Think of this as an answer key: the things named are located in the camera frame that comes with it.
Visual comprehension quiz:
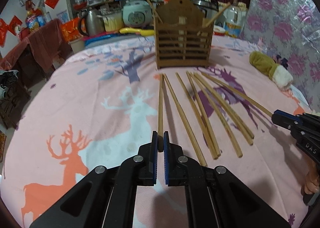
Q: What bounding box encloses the cream yellow pot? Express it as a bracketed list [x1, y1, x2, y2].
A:
[103, 14, 124, 32]

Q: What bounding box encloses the person's right hand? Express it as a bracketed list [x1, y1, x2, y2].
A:
[301, 158, 320, 195]

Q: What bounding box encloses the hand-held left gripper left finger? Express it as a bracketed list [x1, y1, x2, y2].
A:
[29, 130, 158, 228]

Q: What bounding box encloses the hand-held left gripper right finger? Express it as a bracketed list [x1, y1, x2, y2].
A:
[163, 130, 292, 228]

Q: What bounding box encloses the red and white bowl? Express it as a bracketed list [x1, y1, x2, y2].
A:
[212, 26, 227, 36]

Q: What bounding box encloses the red brown table cloth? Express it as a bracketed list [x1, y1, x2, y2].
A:
[0, 19, 73, 73]

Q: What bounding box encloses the pale green rice cooker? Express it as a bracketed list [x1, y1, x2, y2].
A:
[122, 0, 153, 28]

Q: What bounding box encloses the brown slatted wooden chopstick holder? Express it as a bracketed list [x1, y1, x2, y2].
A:
[153, 0, 214, 69]

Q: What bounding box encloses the orange red cardboard box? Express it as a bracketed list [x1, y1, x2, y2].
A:
[61, 18, 83, 42]

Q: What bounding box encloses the oil bottle blue label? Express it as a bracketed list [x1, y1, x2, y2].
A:
[25, 9, 47, 31]

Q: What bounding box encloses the purple floral wall cloth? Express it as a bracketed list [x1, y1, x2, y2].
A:
[240, 0, 320, 113]

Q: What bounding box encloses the pink deer printed blanket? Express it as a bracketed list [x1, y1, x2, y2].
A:
[2, 34, 318, 228]

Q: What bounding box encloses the silver pressure cooker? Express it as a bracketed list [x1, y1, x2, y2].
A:
[191, 0, 219, 18]

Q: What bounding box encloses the clear oil bottle yellow label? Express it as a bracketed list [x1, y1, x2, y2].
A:
[223, 3, 248, 38]

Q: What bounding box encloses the row of wooden chopsticks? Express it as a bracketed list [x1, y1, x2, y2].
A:
[162, 71, 255, 167]

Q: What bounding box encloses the dark wooden furniture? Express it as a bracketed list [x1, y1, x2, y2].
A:
[0, 69, 32, 128]

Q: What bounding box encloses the blue tray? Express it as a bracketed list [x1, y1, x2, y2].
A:
[84, 31, 140, 43]

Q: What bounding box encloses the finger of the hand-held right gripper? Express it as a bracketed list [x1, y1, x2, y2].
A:
[274, 109, 320, 125]
[272, 115, 300, 132]

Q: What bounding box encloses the olive and white plush toy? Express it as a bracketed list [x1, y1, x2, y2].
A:
[249, 51, 293, 91]

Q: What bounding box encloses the steel electric kettle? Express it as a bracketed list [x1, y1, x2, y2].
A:
[78, 8, 105, 37]

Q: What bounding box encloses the white bucket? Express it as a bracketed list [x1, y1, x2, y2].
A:
[69, 36, 85, 53]

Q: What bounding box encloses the bamboo chopstick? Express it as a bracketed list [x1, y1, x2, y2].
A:
[201, 72, 275, 117]
[147, 0, 163, 24]
[158, 73, 164, 153]
[143, 0, 161, 22]
[205, 3, 231, 28]

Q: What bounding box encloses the yellow plastic ladle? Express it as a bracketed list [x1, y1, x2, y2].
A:
[119, 27, 155, 36]

